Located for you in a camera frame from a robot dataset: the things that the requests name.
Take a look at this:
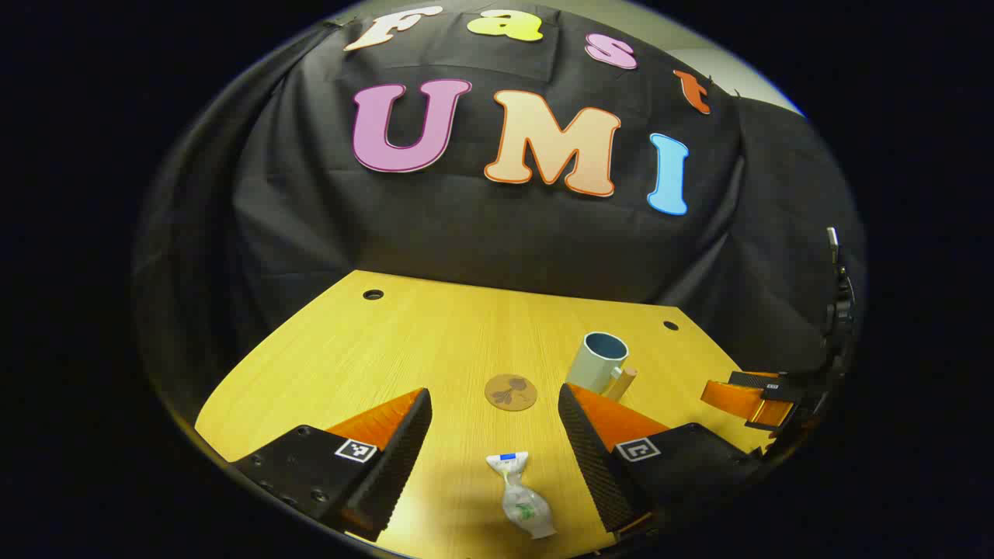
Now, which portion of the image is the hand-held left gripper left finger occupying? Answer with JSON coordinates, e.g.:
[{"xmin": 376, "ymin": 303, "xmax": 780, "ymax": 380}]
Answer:
[{"xmin": 230, "ymin": 387, "xmax": 433, "ymax": 543}]

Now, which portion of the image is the light blue cup wooden handle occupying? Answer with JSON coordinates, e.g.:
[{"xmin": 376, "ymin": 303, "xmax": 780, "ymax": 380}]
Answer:
[{"xmin": 565, "ymin": 332, "xmax": 639, "ymax": 402}]

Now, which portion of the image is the round brown coaster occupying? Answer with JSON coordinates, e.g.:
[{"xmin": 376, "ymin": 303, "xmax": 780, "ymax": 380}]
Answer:
[{"xmin": 485, "ymin": 373, "xmax": 538, "ymax": 411}]

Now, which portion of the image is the black backdrop cloth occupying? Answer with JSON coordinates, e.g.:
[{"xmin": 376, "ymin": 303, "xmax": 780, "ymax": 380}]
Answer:
[{"xmin": 132, "ymin": 0, "xmax": 867, "ymax": 404}]

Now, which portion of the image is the white toothpaste tube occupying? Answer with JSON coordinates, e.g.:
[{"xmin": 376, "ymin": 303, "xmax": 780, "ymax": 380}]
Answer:
[{"xmin": 486, "ymin": 451, "xmax": 557, "ymax": 540}]

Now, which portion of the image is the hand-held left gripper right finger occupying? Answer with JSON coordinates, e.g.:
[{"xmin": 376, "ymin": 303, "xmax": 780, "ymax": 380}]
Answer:
[{"xmin": 557, "ymin": 383, "xmax": 766, "ymax": 534}]

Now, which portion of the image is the wooden desktop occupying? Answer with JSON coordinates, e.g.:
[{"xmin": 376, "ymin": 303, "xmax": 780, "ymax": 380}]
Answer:
[{"xmin": 194, "ymin": 269, "xmax": 777, "ymax": 559}]

